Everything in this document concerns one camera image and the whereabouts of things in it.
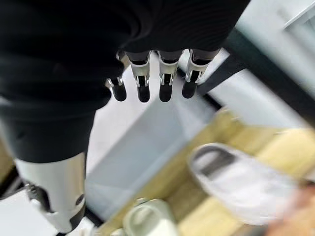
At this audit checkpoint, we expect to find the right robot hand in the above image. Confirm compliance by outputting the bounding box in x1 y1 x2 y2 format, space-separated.
0 0 251 234

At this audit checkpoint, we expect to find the pale cream slipper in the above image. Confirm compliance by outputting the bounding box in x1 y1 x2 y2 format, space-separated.
122 198 181 236

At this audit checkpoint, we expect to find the white slipper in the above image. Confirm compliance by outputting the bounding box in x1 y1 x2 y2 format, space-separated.
188 143 300 226

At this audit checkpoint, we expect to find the white cabinet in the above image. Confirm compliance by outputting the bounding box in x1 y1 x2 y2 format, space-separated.
277 0 315 31

